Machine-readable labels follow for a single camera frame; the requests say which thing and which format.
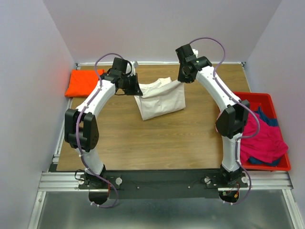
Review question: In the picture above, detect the white t-shirt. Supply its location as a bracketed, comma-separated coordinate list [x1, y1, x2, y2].
[134, 77, 186, 121]

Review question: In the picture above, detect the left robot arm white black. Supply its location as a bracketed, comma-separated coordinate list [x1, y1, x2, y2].
[64, 57, 142, 188]

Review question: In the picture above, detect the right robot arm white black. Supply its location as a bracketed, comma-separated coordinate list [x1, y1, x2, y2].
[175, 44, 250, 187]

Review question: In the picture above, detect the folded orange t-shirt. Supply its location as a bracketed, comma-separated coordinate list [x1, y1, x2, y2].
[65, 70, 99, 98]

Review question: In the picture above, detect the light pink t-shirt in bin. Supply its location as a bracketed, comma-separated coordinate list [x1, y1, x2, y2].
[214, 112, 221, 133]

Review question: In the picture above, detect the red plastic bin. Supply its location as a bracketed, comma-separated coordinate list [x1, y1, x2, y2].
[235, 92, 291, 171]

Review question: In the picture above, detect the navy blue t-shirt in bin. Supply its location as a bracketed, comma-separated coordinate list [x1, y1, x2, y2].
[248, 106, 281, 167]

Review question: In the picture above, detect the magenta t-shirt in bin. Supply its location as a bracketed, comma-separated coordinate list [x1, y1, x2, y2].
[240, 113, 288, 164]

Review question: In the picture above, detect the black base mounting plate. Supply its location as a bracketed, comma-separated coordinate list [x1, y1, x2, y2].
[76, 169, 248, 207]

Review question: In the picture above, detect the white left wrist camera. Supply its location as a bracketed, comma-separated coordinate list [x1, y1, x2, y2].
[126, 61, 139, 76]

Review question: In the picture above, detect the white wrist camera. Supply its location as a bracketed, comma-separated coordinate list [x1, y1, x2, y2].
[126, 61, 139, 76]
[192, 49, 199, 58]

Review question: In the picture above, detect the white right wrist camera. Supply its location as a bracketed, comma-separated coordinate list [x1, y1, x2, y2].
[192, 49, 199, 58]

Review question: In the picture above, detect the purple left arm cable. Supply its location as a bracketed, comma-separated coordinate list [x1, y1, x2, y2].
[75, 52, 120, 208]

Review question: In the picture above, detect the aluminium extrusion rail frame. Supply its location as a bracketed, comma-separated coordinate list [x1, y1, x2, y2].
[28, 62, 298, 229]

